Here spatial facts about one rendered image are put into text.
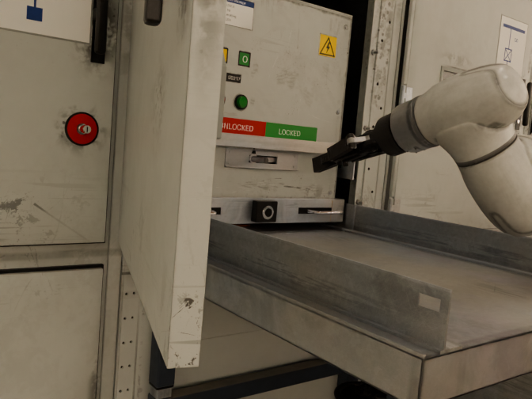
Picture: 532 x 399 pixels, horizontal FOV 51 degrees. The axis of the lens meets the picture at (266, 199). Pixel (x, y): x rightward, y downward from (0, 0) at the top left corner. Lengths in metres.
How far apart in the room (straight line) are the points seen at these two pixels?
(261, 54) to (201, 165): 0.84
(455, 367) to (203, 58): 0.42
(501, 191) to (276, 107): 0.60
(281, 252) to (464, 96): 0.36
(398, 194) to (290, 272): 0.81
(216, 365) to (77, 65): 0.70
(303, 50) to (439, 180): 0.58
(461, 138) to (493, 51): 0.99
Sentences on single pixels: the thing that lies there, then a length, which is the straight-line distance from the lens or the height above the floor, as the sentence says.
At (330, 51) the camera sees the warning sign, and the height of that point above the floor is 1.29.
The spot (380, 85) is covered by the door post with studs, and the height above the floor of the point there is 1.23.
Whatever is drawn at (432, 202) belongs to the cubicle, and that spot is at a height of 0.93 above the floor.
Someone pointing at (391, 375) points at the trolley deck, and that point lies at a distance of 0.65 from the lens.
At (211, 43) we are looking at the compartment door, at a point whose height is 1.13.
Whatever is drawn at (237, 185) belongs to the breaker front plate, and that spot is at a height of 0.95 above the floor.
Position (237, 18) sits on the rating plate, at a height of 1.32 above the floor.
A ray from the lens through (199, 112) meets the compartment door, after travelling 0.50.
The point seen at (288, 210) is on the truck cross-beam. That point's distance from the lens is 1.37.
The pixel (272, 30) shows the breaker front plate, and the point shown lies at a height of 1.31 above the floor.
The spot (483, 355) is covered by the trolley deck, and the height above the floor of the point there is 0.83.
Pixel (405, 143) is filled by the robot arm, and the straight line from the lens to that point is 0.98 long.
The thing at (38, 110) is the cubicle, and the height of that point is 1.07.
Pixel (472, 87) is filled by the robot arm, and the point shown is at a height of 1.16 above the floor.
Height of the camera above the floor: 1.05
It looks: 6 degrees down
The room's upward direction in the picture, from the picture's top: 5 degrees clockwise
